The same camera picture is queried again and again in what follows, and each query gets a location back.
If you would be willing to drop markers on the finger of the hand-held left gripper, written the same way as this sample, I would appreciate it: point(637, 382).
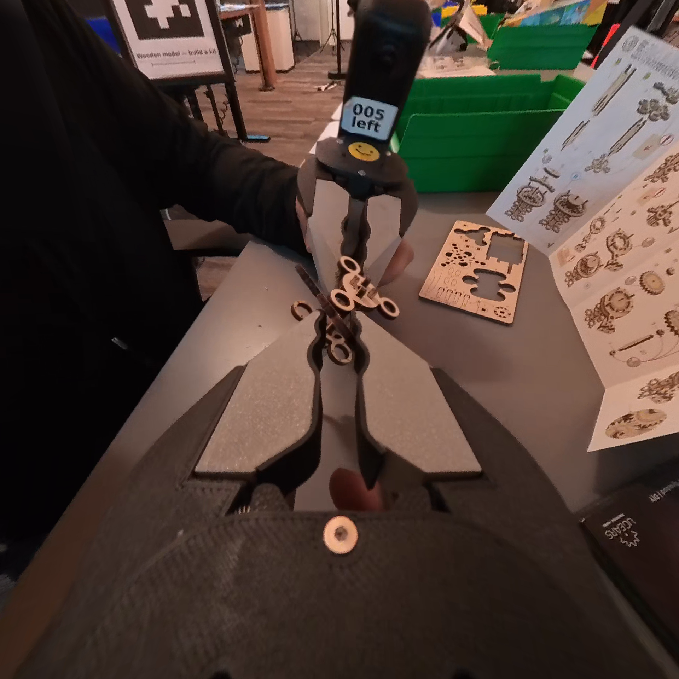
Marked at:
point(329, 228)
point(384, 228)

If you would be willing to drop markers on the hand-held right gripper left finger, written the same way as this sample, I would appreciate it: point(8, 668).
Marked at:
point(254, 419)

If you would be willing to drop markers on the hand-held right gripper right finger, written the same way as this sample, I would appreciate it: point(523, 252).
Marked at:
point(419, 419)

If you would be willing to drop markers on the person's left forearm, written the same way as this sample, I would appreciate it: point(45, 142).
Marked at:
point(238, 185)

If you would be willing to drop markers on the laser-cut wooden parts sheet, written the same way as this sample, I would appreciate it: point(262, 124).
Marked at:
point(437, 289)

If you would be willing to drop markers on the black model kit box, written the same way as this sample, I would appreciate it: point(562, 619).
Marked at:
point(636, 557)

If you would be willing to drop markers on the person's left hand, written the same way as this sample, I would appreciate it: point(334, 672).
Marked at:
point(398, 260)

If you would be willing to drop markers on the person's right hand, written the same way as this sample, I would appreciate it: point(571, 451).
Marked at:
point(355, 490)

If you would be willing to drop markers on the white cabinet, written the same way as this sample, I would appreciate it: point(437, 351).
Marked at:
point(278, 42)

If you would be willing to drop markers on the green plastic bin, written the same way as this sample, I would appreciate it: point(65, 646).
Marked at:
point(541, 47)
point(477, 154)

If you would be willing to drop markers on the black metal sign stand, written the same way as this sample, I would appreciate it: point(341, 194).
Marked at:
point(233, 106)

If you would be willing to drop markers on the white marker sign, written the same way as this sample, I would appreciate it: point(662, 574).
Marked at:
point(175, 58)

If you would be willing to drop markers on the folded paper instruction sheet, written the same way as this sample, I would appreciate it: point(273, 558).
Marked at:
point(610, 238)

